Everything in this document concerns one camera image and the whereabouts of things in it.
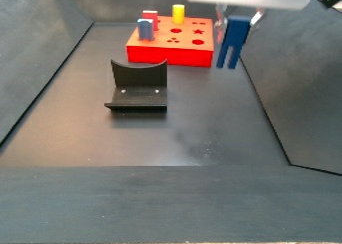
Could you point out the black curved fixture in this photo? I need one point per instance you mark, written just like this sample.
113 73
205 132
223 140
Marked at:
140 87

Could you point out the yellow cylinder peg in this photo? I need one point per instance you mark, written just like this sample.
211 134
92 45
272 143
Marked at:
177 13

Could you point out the light blue notched block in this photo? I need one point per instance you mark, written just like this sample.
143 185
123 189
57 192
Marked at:
145 29

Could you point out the red rectangular block peg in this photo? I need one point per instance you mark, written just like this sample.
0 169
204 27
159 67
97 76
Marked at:
151 14

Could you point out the dark blue forked object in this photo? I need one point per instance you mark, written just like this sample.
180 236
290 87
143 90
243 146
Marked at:
233 39

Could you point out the red shape-sorter base block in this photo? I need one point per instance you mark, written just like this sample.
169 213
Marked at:
181 44

